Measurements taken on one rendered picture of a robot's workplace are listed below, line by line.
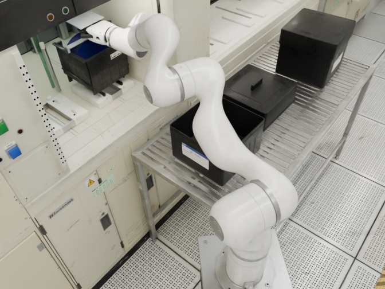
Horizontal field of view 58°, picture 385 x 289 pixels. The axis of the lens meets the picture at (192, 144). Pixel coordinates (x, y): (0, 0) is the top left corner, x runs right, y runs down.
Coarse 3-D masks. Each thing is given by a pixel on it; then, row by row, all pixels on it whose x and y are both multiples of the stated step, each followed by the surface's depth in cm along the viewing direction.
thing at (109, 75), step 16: (80, 16) 141; (96, 16) 142; (64, 48) 140; (112, 48) 146; (64, 64) 152; (80, 64) 142; (96, 64) 143; (112, 64) 151; (128, 64) 159; (80, 80) 150; (96, 80) 148; (112, 80) 156
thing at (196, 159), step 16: (192, 112) 147; (240, 112) 146; (176, 128) 143; (240, 128) 152; (256, 128) 136; (176, 144) 142; (192, 144) 134; (256, 144) 145; (192, 160) 141; (208, 160) 132; (208, 176) 140; (224, 176) 133
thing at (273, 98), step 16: (240, 80) 169; (256, 80) 169; (272, 80) 168; (288, 80) 168; (224, 96) 163; (240, 96) 160; (256, 96) 160; (272, 96) 160; (288, 96) 163; (256, 112) 155; (272, 112) 156
